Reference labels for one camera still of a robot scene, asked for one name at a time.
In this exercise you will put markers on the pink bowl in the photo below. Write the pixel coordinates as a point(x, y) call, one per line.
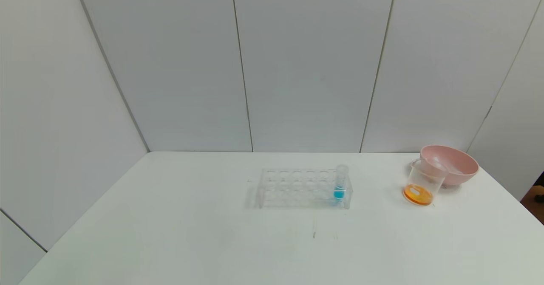
point(465, 164)

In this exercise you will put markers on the clear acrylic test tube rack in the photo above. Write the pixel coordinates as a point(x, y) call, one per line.
point(293, 187)

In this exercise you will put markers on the test tube with blue pigment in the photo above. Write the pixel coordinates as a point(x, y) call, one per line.
point(340, 191)

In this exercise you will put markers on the clear glass beaker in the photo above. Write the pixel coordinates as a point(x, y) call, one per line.
point(420, 191)

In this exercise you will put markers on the small dark object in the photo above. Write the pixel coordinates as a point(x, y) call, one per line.
point(539, 193)

